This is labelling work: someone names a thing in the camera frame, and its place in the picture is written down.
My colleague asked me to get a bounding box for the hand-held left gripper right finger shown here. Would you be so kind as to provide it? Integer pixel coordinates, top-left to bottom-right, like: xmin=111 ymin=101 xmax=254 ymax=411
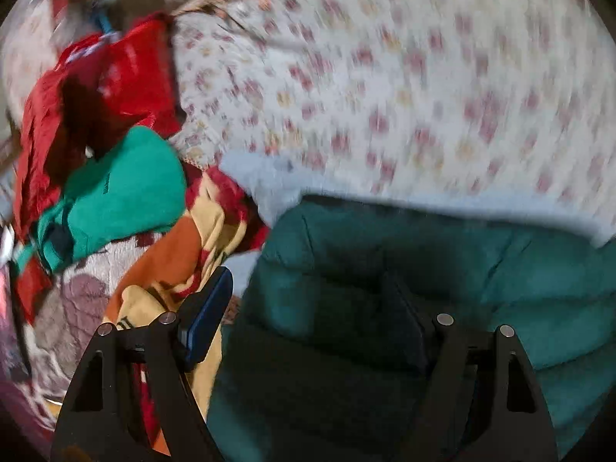
xmin=382 ymin=273 xmax=562 ymax=462

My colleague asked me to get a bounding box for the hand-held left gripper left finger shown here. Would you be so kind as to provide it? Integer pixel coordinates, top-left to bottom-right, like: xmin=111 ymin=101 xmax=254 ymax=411
xmin=50 ymin=266 xmax=235 ymax=462

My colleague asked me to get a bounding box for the dark green padded jacket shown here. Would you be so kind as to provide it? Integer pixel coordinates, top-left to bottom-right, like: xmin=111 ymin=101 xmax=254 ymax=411
xmin=207 ymin=195 xmax=616 ymax=462

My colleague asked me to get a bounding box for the orange yellow red patterned blanket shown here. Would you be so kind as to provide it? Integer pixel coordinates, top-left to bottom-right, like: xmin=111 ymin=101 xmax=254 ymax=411
xmin=102 ymin=167 xmax=271 ymax=459

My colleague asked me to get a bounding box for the grey flower quilted blanket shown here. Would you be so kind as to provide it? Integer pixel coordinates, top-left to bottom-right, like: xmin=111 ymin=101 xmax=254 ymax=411
xmin=0 ymin=238 xmax=162 ymax=441

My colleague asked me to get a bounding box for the light blue cloth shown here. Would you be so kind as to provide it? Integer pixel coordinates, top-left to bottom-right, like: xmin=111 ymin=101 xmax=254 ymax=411
xmin=218 ymin=148 xmax=613 ymax=273

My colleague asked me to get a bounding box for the bright green garment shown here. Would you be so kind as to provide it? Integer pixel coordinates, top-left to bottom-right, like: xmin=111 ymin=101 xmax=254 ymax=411
xmin=36 ymin=126 xmax=188 ymax=274

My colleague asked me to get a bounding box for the floral bedsheet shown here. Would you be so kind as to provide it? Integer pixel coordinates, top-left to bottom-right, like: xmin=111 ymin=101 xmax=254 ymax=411
xmin=167 ymin=0 xmax=616 ymax=247

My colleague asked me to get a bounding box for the red garment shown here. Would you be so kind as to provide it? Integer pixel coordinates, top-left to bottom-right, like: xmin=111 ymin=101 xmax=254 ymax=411
xmin=12 ymin=14 xmax=182 ymax=244

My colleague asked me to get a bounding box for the blue strap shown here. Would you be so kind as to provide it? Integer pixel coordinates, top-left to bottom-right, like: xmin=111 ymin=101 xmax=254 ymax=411
xmin=95 ymin=8 xmax=119 ymax=37

